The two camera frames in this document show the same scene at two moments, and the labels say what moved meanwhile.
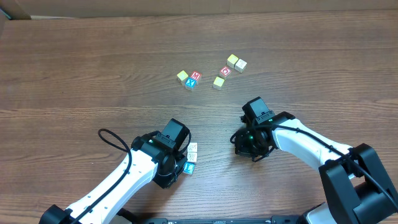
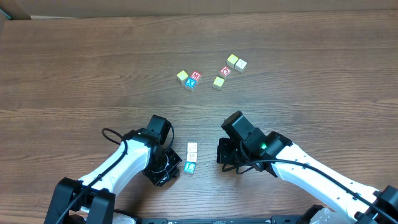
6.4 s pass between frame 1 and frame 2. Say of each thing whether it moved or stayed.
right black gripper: moved
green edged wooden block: stayed
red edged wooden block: stayed
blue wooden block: stayed
